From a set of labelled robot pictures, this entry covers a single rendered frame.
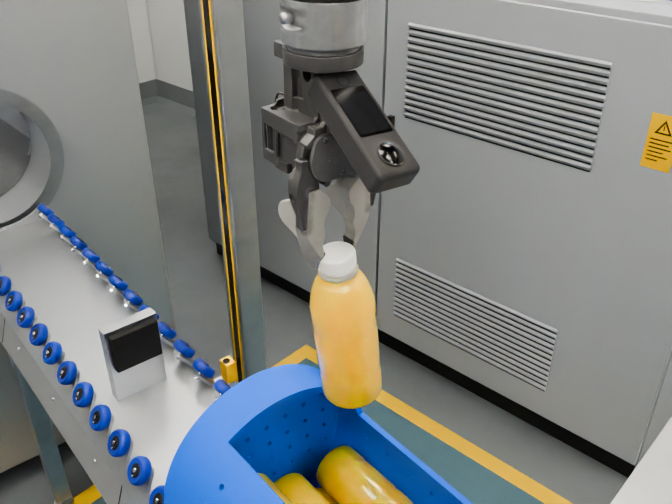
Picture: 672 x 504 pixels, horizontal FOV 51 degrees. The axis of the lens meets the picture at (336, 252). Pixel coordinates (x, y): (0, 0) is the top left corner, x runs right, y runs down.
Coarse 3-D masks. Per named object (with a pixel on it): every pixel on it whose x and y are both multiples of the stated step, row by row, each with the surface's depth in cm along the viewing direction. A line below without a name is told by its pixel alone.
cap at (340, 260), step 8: (328, 248) 70; (336, 248) 70; (344, 248) 70; (352, 248) 70; (328, 256) 69; (336, 256) 69; (344, 256) 69; (352, 256) 69; (320, 264) 69; (328, 264) 68; (336, 264) 68; (344, 264) 68; (352, 264) 69; (328, 272) 69; (336, 272) 69; (344, 272) 69
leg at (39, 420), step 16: (16, 368) 189; (32, 400) 196; (32, 416) 198; (48, 416) 202; (32, 432) 205; (48, 432) 204; (48, 448) 206; (48, 464) 208; (48, 480) 214; (64, 480) 215; (64, 496) 217
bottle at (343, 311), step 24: (312, 288) 72; (336, 288) 70; (360, 288) 70; (312, 312) 72; (336, 312) 70; (360, 312) 71; (336, 336) 72; (360, 336) 72; (336, 360) 74; (360, 360) 74; (336, 384) 76; (360, 384) 76
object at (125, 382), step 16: (128, 320) 123; (144, 320) 124; (112, 336) 120; (128, 336) 122; (144, 336) 124; (112, 352) 122; (128, 352) 123; (144, 352) 125; (160, 352) 128; (112, 368) 124; (128, 368) 124; (144, 368) 129; (160, 368) 131; (112, 384) 127; (128, 384) 128; (144, 384) 130
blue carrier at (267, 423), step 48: (240, 384) 87; (288, 384) 87; (192, 432) 84; (240, 432) 82; (288, 432) 97; (336, 432) 104; (384, 432) 94; (192, 480) 82; (240, 480) 78; (432, 480) 88
